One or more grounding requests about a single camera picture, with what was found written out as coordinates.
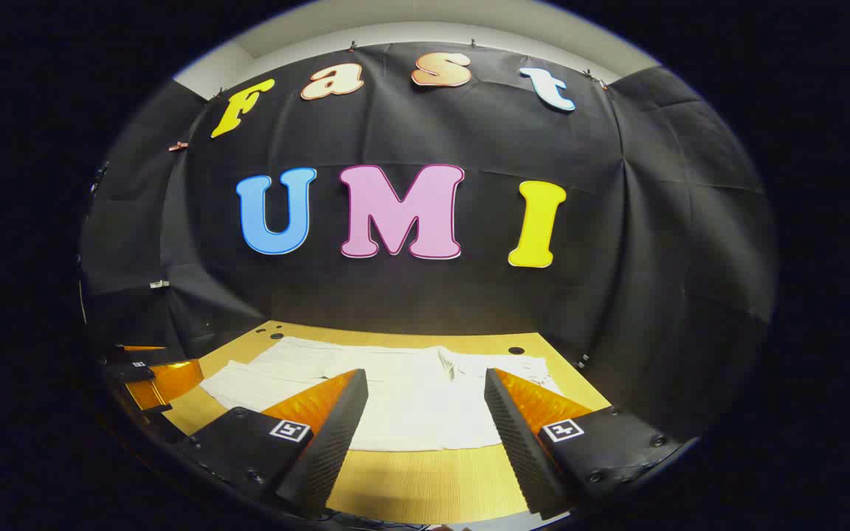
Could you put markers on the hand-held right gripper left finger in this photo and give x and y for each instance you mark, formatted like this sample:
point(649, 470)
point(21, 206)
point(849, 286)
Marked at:
point(336, 435)

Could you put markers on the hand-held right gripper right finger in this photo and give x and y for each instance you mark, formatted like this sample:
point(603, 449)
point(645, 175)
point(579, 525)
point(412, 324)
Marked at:
point(517, 450)

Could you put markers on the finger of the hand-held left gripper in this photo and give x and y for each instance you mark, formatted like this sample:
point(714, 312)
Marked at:
point(174, 380)
point(137, 354)

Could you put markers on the white jeans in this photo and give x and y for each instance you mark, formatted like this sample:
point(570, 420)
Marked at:
point(410, 398)

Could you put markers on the black backdrop cloth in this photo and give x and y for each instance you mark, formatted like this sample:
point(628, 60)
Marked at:
point(469, 310)

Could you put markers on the small orange clip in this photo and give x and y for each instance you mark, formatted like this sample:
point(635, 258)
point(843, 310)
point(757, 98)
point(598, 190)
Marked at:
point(178, 146)

